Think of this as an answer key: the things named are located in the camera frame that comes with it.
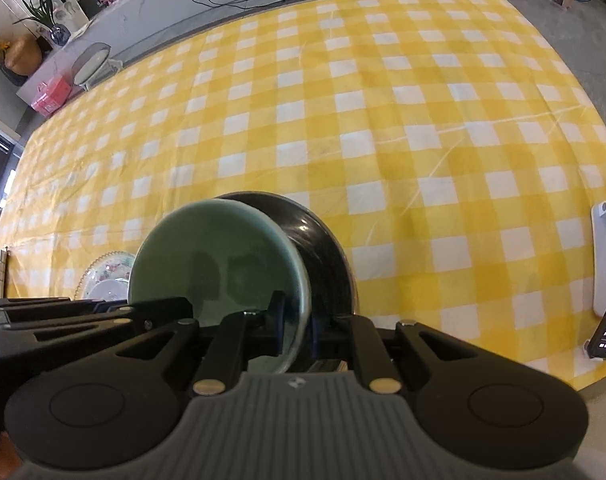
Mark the white picture frame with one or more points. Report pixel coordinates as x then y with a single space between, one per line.
70 10

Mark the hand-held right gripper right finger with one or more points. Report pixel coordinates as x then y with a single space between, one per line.
317 337

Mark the oval grey table mirror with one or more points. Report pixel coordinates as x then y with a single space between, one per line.
90 60

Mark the blue glass vase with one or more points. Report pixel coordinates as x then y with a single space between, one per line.
59 34

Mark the yellow checkered tablecloth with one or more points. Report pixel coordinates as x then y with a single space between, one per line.
383 110

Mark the clear glass plate pink print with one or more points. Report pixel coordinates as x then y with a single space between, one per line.
95 272

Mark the black glossy bowl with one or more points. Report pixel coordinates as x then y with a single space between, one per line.
325 250

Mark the green ceramic bowl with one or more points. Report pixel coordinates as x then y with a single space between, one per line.
208 260

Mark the white low cabinet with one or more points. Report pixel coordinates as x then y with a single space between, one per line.
158 20

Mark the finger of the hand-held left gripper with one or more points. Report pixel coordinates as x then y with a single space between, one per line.
83 325

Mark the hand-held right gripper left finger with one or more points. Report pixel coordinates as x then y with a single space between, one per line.
280 330

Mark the pink bag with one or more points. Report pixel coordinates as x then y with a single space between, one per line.
50 92

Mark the orange round vase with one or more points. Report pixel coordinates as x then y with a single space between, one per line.
23 55

